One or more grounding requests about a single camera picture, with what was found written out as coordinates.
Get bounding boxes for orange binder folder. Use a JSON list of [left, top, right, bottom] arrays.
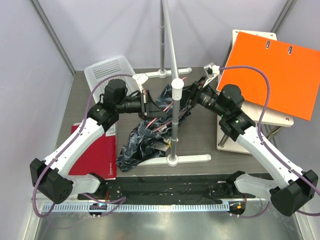
[[226, 32, 320, 121]]

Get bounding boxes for white perforated plastic basket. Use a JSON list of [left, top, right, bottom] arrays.
[[84, 55, 139, 103]]

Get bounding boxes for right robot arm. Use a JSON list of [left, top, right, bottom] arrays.
[[180, 77, 319, 217]]

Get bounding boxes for white paper price tag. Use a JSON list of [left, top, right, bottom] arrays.
[[151, 142, 170, 152]]

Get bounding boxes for red notebook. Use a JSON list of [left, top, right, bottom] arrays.
[[68, 124, 117, 180]]

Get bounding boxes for pink wire hanger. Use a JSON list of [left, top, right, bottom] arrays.
[[145, 76, 191, 133]]

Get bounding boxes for white slotted cable duct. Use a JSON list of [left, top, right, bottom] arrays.
[[52, 202, 230, 213]]

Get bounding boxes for white wooden shelf stand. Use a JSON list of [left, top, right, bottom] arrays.
[[216, 30, 294, 154]]

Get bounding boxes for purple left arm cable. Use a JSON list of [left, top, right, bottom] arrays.
[[31, 73, 136, 219]]

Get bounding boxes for dark shark-print shorts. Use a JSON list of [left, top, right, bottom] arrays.
[[115, 83, 198, 173]]

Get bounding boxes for grey clothes rack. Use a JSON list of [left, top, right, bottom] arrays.
[[139, 0, 212, 167]]

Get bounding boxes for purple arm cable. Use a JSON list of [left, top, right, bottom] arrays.
[[218, 65, 320, 217], [31, 73, 136, 219]]

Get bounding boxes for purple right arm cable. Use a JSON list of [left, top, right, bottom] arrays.
[[218, 65, 320, 217]]

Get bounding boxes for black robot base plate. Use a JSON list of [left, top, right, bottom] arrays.
[[89, 174, 254, 205]]

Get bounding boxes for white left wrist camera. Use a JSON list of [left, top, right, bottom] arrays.
[[132, 73, 149, 93]]

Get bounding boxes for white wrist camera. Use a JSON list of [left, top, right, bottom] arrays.
[[132, 73, 149, 93], [203, 62, 221, 87]]

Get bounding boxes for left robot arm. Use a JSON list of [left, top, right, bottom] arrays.
[[29, 78, 167, 205]]

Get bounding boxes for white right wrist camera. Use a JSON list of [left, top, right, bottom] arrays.
[[203, 62, 221, 87]]

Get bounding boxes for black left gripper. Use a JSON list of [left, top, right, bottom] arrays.
[[116, 89, 167, 120]]

